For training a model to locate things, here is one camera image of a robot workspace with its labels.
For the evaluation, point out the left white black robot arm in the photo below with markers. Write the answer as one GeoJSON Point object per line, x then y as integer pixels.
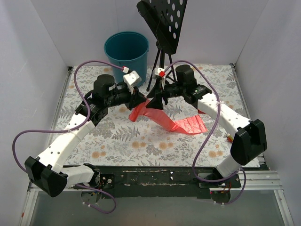
{"type": "Point", "coordinates": [47, 170]}

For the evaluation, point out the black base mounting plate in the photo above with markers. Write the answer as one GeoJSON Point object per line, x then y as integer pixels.
{"type": "Point", "coordinates": [158, 191]}

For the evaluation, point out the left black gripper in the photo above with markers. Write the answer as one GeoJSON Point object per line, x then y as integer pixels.
{"type": "Point", "coordinates": [134, 98]}

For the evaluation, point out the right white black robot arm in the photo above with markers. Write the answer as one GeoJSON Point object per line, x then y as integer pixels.
{"type": "Point", "coordinates": [248, 136]}

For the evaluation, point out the floral patterned table mat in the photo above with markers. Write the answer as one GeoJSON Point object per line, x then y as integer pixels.
{"type": "Point", "coordinates": [118, 141]}

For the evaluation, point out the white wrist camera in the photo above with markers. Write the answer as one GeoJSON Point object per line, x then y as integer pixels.
{"type": "Point", "coordinates": [160, 72]}
{"type": "Point", "coordinates": [132, 79]}

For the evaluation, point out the teal plastic trash bin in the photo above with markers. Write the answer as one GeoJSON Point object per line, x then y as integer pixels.
{"type": "Point", "coordinates": [129, 49]}

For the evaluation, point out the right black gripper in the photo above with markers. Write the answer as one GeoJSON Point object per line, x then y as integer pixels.
{"type": "Point", "coordinates": [161, 95]}

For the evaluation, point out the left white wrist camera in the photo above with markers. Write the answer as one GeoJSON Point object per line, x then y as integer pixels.
{"type": "Point", "coordinates": [132, 79]}

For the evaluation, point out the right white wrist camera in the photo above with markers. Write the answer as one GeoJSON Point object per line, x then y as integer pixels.
{"type": "Point", "coordinates": [160, 72]}

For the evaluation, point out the black perforated music stand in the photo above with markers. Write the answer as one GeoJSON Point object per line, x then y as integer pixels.
{"type": "Point", "coordinates": [164, 18]}

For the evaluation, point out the red plastic trash bag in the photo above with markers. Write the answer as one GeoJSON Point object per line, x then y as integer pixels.
{"type": "Point", "coordinates": [190, 126]}

